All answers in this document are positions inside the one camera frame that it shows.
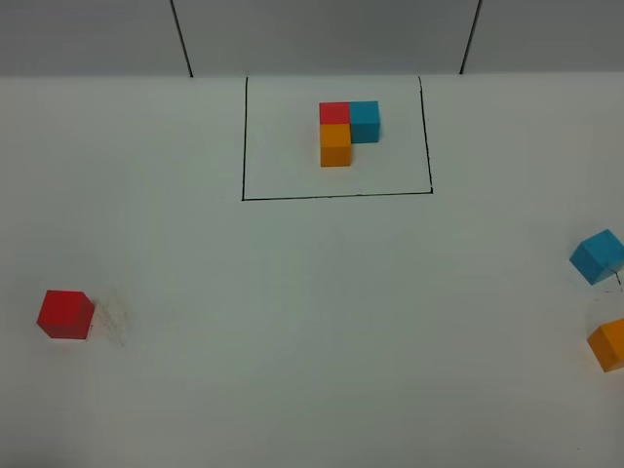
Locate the orange template block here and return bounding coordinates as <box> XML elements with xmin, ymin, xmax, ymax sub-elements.
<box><xmin>320</xmin><ymin>124</ymin><xmax>352</xmax><ymax>168</ymax></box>

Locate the red template block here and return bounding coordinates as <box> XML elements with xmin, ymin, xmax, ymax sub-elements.
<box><xmin>319</xmin><ymin>101</ymin><xmax>350</xmax><ymax>125</ymax></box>

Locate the blue template block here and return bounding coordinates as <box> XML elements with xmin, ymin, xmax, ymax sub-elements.
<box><xmin>349</xmin><ymin>101</ymin><xmax>381</xmax><ymax>143</ymax></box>

